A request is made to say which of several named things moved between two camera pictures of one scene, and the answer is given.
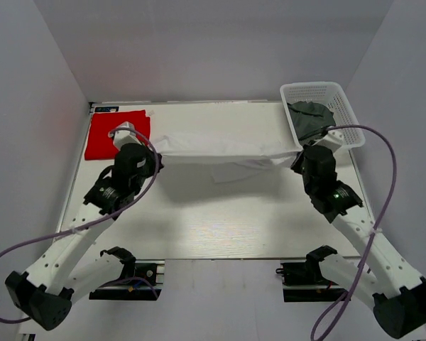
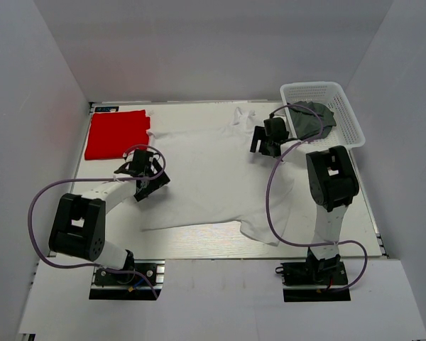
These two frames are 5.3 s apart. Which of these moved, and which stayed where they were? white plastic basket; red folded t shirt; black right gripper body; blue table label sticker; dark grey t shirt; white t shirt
Moved: white t shirt; black right gripper body
Stayed: blue table label sticker; white plastic basket; dark grey t shirt; red folded t shirt
